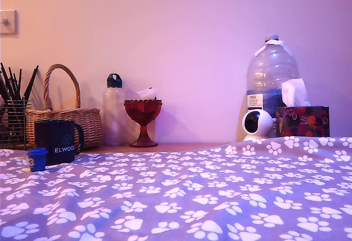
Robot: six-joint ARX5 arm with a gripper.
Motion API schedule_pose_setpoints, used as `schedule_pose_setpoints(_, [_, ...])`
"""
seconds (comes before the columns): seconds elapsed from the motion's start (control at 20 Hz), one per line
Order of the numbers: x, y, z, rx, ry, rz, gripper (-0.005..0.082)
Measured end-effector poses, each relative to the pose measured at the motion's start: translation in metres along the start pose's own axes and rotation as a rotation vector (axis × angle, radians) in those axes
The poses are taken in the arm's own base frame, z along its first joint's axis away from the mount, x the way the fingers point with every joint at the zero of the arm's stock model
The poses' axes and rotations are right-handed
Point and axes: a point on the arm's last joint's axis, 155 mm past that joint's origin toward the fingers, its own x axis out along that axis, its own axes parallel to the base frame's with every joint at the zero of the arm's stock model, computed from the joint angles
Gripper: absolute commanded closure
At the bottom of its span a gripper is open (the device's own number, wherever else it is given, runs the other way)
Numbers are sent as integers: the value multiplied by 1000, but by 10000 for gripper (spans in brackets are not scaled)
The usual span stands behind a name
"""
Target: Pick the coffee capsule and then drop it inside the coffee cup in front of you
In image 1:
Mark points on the dark mug with white lettering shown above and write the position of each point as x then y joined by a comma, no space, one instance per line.
55,136

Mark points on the small white round camera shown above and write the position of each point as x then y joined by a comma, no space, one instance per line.
264,120

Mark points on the clear bottle with dark cap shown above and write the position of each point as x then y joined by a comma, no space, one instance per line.
114,114

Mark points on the paw print cloth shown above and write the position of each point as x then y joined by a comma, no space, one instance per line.
176,197

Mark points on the wall switch plate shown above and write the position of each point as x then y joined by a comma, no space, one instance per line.
9,22

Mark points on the blue coffee capsule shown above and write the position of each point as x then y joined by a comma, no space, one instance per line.
37,161

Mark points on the white tissue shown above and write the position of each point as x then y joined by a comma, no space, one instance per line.
294,92

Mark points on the red glass goblet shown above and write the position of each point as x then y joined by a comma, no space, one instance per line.
143,111

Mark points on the floral tissue box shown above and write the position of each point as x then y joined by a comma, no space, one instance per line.
302,120

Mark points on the white packet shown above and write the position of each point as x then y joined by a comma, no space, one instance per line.
145,93

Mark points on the large clear water bottle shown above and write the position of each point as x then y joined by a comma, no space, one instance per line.
270,67

